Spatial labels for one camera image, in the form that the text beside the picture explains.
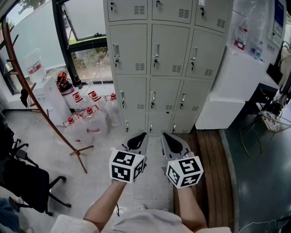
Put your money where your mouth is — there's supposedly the blue and white wall poster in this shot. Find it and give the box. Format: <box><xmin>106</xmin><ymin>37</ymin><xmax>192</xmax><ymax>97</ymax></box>
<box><xmin>271</xmin><ymin>0</ymin><xmax>286</xmax><ymax>39</ymax></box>

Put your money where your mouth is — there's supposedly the large clear dispenser water bottle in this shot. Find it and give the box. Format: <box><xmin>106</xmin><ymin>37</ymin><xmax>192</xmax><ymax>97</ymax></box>
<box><xmin>22</xmin><ymin>48</ymin><xmax>47</xmax><ymax>84</ymax></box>

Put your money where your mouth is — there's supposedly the person's light grey shirt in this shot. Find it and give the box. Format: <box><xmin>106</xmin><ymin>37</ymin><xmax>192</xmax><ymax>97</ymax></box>
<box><xmin>50</xmin><ymin>208</ymin><xmax>232</xmax><ymax>233</ymax></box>

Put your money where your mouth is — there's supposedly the black cloth on rack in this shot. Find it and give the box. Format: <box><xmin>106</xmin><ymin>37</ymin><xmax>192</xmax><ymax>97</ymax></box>
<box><xmin>20</xmin><ymin>88</ymin><xmax>29</xmax><ymax>108</ymax></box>

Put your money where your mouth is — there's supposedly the clear water jug red cap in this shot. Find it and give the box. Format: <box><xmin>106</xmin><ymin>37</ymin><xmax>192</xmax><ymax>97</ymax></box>
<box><xmin>88</xmin><ymin>91</ymin><xmax>106</xmax><ymax>112</ymax></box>
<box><xmin>72</xmin><ymin>91</ymin><xmax>89</xmax><ymax>114</ymax></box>
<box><xmin>63</xmin><ymin>116</ymin><xmax>93</xmax><ymax>147</ymax></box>
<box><xmin>81</xmin><ymin>106</ymin><xmax>109</xmax><ymax>139</ymax></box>
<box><xmin>104</xmin><ymin>93</ymin><xmax>122</xmax><ymax>127</ymax></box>

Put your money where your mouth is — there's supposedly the person's left forearm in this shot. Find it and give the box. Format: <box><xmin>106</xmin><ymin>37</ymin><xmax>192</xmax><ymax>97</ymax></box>
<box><xmin>83</xmin><ymin>180</ymin><xmax>127</xmax><ymax>232</ymax></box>

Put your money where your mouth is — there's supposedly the person's right forearm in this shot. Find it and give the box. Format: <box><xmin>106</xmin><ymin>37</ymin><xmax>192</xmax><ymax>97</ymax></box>
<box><xmin>176</xmin><ymin>186</ymin><xmax>209</xmax><ymax>232</ymax></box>

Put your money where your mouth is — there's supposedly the clear plastic bag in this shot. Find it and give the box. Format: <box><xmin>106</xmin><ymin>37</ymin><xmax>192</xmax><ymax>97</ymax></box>
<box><xmin>229</xmin><ymin>0</ymin><xmax>271</xmax><ymax>60</ymax></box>

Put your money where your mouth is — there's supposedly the orange and black bag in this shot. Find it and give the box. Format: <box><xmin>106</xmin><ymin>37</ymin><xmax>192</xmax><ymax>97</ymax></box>
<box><xmin>55</xmin><ymin>72</ymin><xmax>75</xmax><ymax>96</ymax></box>

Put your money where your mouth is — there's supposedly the brown wooden coat rack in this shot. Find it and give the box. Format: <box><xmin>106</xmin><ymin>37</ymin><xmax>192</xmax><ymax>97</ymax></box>
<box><xmin>1</xmin><ymin>22</ymin><xmax>95</xmax><ymax>174</ymax></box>

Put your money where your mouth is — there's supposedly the wooden slat floor mat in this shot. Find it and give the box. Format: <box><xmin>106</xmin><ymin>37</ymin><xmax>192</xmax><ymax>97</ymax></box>
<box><xmin>173</xmin><ymin>129</ymin><xmax>235</xmax><ymax>233</ymax></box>

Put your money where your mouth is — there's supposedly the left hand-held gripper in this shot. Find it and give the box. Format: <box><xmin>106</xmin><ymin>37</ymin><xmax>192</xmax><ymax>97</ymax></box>
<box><xmin>109</xmin><ymin>132</ymin><xmax>149</xmax><ymax>184</ymax></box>

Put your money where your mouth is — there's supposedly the blue label plastic bottle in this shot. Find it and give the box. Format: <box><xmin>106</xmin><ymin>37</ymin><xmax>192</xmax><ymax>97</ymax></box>
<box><xmin>254</xmin><ymin>41</ymin><xmax>264</xmax><ymax>61</ymax></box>

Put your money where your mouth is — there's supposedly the black office chair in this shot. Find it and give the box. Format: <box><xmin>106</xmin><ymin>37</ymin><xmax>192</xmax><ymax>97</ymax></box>
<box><xmin>0</xmin><ymin>122</ymin><xmax>72</xmax><ymax>217</ymax></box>

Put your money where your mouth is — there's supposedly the white water dispenser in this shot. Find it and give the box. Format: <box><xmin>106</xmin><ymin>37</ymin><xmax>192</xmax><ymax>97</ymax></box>
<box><xmin>27</xmin><ymin>75</ymin><xmax>73</xmax><ymax>126</ymax></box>

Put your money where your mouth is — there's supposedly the tall white box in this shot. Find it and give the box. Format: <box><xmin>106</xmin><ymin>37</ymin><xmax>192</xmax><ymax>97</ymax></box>
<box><xmin>210</xmin><ymin>45</ymin><xmax>267</xmax><ymax>102</ymax></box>

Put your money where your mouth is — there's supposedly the grey metal locker with doors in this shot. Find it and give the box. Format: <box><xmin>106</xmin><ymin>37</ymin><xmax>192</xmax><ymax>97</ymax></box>
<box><xmin>102</xmin><ymin>0</ymin><xmax>234</xmax><ymax>135</ymax></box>

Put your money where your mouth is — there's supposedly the white wire basket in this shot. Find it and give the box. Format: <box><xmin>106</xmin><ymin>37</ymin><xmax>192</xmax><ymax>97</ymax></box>
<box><xmin>258</xmin><ymin>111</ymin><xmax>291</xmax><ymax>132</ymax></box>

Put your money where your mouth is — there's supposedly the dark desk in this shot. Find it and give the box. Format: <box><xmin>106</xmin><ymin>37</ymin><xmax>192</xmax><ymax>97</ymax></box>
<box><xmin>245</xmin><ymin>72</ymin><xmax>281</xmax><ymax>115</ymax></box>

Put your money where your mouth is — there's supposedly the red label plastic bottle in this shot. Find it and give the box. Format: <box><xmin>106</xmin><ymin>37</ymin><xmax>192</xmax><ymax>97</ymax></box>
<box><xmin>235</xmin><ymin>28</ymin><xmax>248</xmax><ymax>51</ymax></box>

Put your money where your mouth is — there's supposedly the black cable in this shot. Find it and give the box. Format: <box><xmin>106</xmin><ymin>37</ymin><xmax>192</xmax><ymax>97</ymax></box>
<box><xmin>115</xmin><ymin>203</ymin><xmax>126</xmax><ymax>217</ymax></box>

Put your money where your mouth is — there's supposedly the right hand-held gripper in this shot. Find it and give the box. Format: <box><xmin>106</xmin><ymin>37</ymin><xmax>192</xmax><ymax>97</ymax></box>
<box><xmin>161</xmin><ymin>132</ymin><xmax>204</xmax><ymax>189</ymax></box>

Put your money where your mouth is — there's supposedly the black window frame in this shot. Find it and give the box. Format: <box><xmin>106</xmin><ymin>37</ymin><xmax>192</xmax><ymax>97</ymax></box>
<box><xmin>51</xmin><ymin>0</ymin><xmax>114</xmax><ymax>85</ymax></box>

